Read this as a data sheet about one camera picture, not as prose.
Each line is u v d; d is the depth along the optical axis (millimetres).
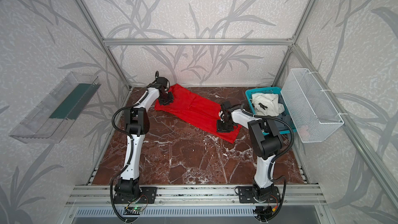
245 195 731
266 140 512
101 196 753
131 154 655
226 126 839
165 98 983
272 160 539
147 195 732
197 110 1052
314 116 617
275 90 1127
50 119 642
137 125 677
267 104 966
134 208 707
